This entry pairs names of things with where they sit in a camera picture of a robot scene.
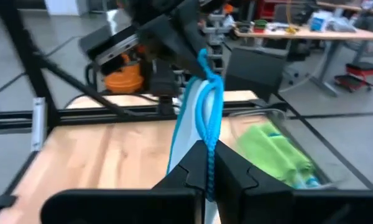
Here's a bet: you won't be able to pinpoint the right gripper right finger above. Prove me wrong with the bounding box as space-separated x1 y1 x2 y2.
215 139 373 224

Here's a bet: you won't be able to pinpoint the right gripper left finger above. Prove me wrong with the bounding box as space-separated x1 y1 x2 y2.
40 139 208 224

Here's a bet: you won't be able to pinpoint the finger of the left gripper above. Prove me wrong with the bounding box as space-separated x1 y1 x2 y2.
139 15 208 78
180 0 208 50

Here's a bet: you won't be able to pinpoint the blue microfiber towel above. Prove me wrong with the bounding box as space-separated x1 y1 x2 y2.
166 48 224 224
293 175 323 190

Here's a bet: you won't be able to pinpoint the green microfiber towel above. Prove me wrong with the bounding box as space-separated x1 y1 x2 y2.
237 123 315 187

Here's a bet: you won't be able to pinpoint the grey parts bin stack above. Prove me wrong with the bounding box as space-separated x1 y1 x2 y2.
201 14 236 74

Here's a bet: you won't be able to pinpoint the stacked green red bowls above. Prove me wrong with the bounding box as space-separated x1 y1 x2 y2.
253 19 269 34

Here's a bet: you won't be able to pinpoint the black equipment case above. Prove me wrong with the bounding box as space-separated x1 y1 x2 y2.
225 46 289 101

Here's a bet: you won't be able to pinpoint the clear plastic bin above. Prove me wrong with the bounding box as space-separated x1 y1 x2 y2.
233 107 339 190

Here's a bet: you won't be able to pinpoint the blue white box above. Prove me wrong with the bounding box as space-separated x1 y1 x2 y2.
308 11 332 32

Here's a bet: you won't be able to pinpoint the black table clamp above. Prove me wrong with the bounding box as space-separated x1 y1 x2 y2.
0 194 18 213

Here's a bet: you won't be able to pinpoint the clear plastic bag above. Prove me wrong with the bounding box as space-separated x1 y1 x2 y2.
329 17 358 34

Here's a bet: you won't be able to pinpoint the red rolling stool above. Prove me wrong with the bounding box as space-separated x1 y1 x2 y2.
334 62 373 93

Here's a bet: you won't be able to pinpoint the yellow hanging cord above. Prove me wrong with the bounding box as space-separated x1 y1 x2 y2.
285 0 299 34

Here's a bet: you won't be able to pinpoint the silver frame bracket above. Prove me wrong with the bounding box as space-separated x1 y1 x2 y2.
32 97 47 152

